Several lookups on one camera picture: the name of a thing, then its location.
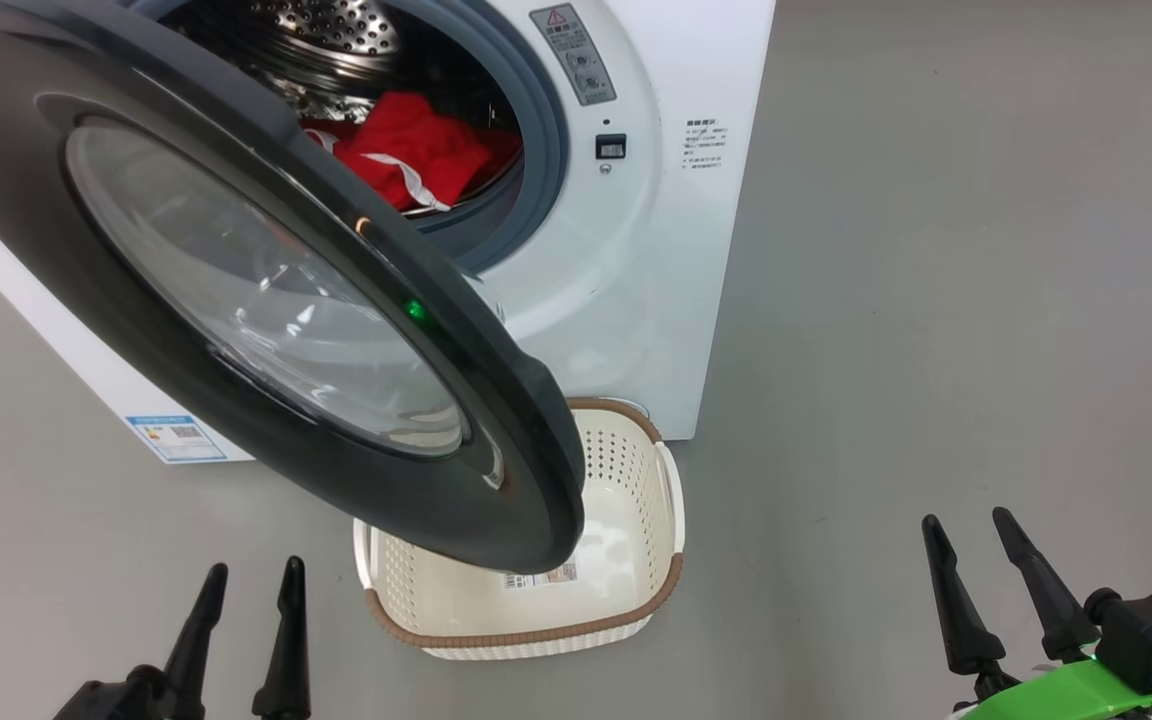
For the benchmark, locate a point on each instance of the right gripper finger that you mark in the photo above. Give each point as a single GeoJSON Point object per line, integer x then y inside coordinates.
{"type": "Point", "coordinates": [958, 620]}
{"type": "Point", "coordinates": [1051, 610]}

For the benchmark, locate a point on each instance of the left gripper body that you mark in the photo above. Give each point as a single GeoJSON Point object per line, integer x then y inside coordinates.
{"type": "Point", "coordinates": [116, 700]}

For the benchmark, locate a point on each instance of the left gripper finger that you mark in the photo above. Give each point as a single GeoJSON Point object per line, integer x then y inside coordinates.
{"type": "Point", "coordinates": [289, 650]}
{"type": "Point", "coordinates": [198, 640]}

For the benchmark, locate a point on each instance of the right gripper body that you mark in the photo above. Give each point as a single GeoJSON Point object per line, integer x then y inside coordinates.
{"type": "Point", "coordinates": [1066, 695]}

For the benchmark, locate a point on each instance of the black round glass washer door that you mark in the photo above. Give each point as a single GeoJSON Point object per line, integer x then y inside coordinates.
{"type": "Point", "coordinates": [496, 450]}

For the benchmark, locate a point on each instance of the red garment with white collar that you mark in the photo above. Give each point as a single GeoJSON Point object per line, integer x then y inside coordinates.
{"type": "Point", "coordinates": [416, 140]}

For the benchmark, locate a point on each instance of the basket barcode sticker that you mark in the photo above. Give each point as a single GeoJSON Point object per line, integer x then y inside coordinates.
{"type": "Point", "coordinates": [539, 576]}

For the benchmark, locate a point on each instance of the cream perforated laundry basket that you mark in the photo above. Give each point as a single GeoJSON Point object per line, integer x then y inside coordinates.
{"type": "Point", "coordinates": [626, 520]}

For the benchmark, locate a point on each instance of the white front-load washing machine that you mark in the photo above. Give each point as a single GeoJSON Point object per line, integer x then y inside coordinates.
{"type": "Point", "coordinates": [636, 250]}

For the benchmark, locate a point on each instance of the black door latch socket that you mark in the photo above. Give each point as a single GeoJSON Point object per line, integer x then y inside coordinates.
{"type": "Point", "coordinates": [611, 147]}

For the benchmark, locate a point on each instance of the blue energy label sticker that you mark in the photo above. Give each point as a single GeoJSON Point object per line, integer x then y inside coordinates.
{"type": "Point", "coordinates": [176, 437]}

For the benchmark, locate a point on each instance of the perforated steel washer drum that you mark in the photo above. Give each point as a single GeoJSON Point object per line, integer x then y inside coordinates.
{"type": "Point", "coordinates": [336, 25]}

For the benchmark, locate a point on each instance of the grey warning label sticker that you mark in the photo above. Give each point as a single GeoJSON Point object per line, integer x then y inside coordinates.
{"type": "Point", "coordinates": [576, 55]}

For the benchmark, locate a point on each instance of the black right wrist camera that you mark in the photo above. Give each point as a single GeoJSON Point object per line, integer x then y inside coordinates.
{"type": "Point", "coordinates": [1151, 635]}

